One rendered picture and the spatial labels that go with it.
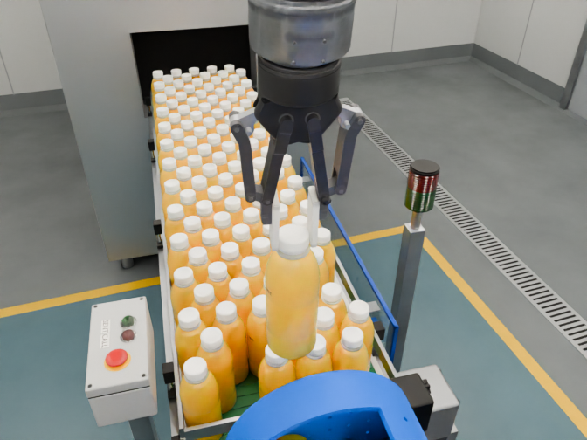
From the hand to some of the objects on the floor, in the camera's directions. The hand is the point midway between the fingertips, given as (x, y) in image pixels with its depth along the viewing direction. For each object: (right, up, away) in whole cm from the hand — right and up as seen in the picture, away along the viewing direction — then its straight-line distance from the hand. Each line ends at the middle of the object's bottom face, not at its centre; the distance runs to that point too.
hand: (293, 219), depth 60 cm
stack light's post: (+28, -91, +123) cm, 156 cm away
